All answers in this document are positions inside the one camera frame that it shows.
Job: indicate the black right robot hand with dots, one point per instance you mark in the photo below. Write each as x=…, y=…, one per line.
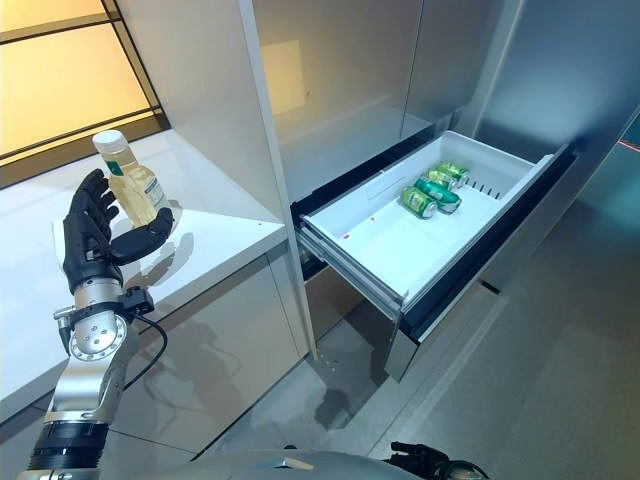
x=445, y=462

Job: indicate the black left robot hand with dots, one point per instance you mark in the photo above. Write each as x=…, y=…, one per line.
x=90, y=235

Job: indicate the yellow drink bottle white cap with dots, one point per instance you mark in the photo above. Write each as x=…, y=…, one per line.
x=137, y=190

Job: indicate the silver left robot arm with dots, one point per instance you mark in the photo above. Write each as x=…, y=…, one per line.
x=85, y=370

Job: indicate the white fridge drawer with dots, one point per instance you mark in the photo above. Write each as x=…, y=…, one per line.
x=390, y=250

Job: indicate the stainless steel fridge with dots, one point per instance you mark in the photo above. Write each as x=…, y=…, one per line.
x=350, y=75

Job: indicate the grey robot torso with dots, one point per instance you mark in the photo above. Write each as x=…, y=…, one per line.
x=310, y=467

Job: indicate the white counter cabinet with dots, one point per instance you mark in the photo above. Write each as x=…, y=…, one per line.
x=225, y=310

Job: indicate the tall white cabinet panel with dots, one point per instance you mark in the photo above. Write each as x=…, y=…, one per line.
x=200, y=75

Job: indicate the light green drink can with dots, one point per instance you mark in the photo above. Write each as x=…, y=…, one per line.
x=417, y=201
x=452, y=171

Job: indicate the dark green drink can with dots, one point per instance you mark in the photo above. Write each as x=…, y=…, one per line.
x=442, y=196

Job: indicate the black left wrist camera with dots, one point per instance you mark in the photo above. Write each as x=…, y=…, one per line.
x=137, y=301

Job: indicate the backlit window black frame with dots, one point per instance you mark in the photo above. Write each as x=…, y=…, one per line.
x=60, y=75

